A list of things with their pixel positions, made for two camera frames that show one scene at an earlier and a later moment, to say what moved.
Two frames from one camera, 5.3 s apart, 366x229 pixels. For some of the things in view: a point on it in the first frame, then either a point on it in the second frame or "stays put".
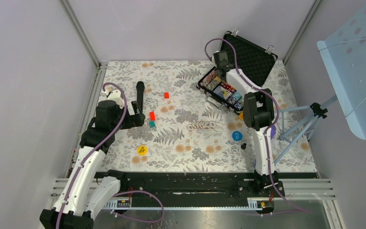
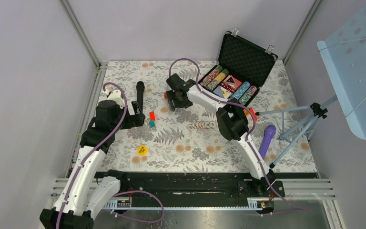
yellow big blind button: [142, 150] stays put
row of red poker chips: [201, 125] stays put
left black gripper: [134, 120] stays put
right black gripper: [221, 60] → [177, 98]
